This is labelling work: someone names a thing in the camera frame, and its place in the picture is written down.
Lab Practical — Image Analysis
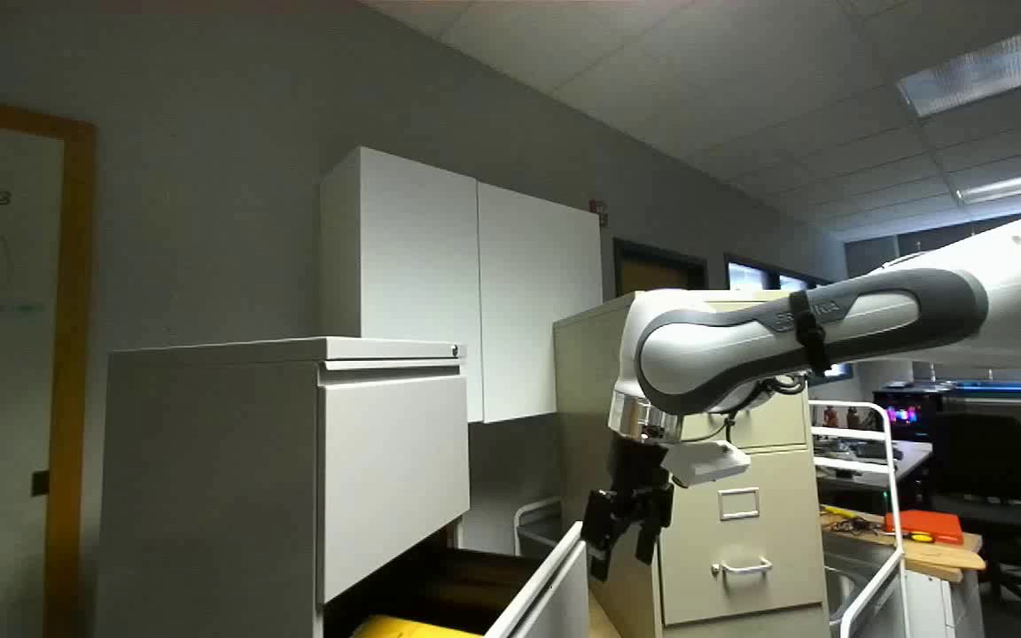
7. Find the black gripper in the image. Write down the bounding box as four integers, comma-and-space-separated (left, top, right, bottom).
582, 435, 676, 585

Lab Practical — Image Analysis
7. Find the white file cabinet bottom drawer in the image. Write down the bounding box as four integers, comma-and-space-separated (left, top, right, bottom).
322, 517, 592, 638

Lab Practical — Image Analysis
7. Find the beige metal file cabinet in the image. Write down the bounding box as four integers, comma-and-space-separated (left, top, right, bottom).
550, 290, 833, 638

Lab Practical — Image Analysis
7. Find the yellow object in drawer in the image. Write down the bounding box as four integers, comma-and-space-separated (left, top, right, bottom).
346, 609, 481, 638

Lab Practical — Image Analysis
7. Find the dark wooden door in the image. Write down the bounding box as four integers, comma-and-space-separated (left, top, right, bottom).
609, 237, 709, 300

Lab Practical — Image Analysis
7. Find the orange flat object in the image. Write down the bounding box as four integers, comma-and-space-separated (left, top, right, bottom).
883, 507, 967, 549

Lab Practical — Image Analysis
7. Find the wooden board table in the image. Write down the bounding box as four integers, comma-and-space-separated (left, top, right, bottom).
820, 504, 988, 585

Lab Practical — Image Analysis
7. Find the black office chair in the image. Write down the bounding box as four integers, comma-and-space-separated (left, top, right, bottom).
927, 413, 1021, 635

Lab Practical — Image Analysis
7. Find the computer monitor with blue screen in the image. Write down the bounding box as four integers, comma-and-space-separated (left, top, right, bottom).
872, 376, 1021, 446

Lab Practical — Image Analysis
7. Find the narrow ceiling light strip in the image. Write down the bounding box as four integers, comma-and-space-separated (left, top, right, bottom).
949, 159, 1021, 211

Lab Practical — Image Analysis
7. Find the large rectangular ceiling light panel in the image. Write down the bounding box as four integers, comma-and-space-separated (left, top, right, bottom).
894, 15, 1021, 122

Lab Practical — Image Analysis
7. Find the wood framed whiteboard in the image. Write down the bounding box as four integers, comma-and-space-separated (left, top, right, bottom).
0, 90, 102, 638

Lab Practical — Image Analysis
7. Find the white wire frame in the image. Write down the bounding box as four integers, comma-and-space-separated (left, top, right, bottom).
509, 492, 566, 560

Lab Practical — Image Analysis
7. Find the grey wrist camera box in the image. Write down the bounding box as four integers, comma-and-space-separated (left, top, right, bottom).
661, 433, 755, 489

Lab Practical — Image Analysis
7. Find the white wire rack cart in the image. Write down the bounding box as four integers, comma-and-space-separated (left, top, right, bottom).
808, 396, 910, 638

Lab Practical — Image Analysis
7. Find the black strap on arm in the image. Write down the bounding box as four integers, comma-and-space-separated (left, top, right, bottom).
785, 287, 836, 378

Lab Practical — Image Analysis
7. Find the white wall cabinet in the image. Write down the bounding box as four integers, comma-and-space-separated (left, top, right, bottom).
318, 147, 606, 429

